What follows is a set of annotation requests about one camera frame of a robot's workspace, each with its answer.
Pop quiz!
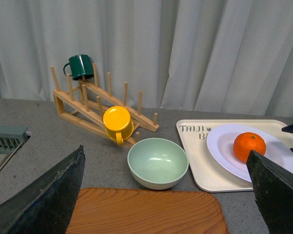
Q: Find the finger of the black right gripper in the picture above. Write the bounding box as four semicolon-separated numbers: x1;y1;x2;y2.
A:
247;150;293;234

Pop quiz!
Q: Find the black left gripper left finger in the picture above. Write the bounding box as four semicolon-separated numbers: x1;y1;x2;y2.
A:
0;146;85;234

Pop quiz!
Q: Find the orange mandarin fruit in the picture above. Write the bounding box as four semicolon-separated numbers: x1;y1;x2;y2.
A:
232;132;266;163

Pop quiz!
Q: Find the white round plate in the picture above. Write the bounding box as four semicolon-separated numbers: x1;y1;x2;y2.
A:
207;124;293;182

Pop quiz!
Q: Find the brown wooden cutting board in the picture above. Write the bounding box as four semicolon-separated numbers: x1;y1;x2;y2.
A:
66;188;229;234

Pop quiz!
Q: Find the grey-green dish rack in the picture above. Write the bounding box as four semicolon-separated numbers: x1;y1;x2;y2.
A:
0;124;31;171

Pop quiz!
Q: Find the grey curtain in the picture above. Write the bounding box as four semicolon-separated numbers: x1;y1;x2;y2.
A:
0;0;293;117

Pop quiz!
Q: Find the beige bear serving tray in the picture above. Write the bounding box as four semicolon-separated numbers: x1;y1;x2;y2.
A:
176;119;293;193

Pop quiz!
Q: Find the wooden peg drying rack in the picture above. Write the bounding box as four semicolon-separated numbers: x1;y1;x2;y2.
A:
50;63;159;140

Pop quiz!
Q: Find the yellow mug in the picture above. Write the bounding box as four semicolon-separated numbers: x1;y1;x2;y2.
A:
103;106;134;145

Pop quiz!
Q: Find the light green bowl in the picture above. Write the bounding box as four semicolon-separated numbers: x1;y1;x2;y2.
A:
127;138;189;190

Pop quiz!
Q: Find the dark green mug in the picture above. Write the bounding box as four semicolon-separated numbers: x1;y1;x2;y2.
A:
63;54;94;80

